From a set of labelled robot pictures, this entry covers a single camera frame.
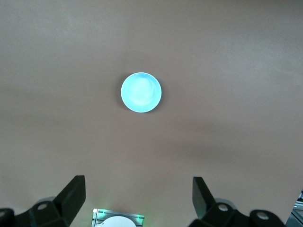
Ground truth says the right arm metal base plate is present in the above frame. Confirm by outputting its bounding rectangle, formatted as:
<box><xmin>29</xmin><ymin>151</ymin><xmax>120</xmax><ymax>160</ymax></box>
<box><xmin>91</xmin><ymin>208</ymin><xmax>145</xmax><ymax>227</ymax></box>

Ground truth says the brown table cover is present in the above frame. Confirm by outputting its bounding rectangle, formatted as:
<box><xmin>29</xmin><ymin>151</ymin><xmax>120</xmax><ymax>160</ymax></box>
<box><xmin>0</xmin><ymin>0</ymin><xmax>303</xmax><ymax>227</ymax></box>

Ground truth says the light blue bowl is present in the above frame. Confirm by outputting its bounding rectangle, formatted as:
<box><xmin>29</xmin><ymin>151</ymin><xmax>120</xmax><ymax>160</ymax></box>
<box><xmin>120</xmin><ymin>72</ymin><xmax>163</xmax><ymax>114</ymax></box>

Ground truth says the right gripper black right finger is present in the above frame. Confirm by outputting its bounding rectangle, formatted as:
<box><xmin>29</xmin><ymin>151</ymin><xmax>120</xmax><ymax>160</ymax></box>
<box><xmin>189</xmin><ymin>176</ymin><xmax>286</xmax><ymax>227</ymax></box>

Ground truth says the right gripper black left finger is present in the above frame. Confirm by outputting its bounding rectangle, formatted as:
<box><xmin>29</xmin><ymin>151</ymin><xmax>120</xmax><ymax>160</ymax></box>
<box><xmin>0</xmin><ymin>175</ymin><xmax>86</xmax><ymax>227</ymax></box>

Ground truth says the aluminium table frame rail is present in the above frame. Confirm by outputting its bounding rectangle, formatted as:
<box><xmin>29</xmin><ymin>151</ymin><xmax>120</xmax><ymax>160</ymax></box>
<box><xmin>286</xmin><ymin>189</ymin><xmax>303</xmax><ymax>227</ymax></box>

